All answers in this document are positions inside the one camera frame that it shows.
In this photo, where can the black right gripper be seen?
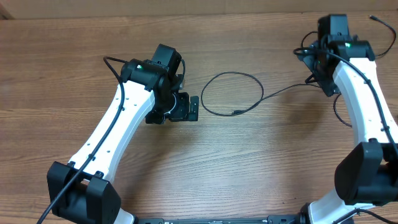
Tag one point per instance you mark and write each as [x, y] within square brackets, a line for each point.
[326, 81]

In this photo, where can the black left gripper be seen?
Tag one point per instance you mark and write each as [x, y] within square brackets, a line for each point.
[182, 112]

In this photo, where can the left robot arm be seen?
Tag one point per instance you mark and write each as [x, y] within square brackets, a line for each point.
[82, 191]

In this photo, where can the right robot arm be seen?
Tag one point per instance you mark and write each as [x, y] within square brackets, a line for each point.
[367, 176]

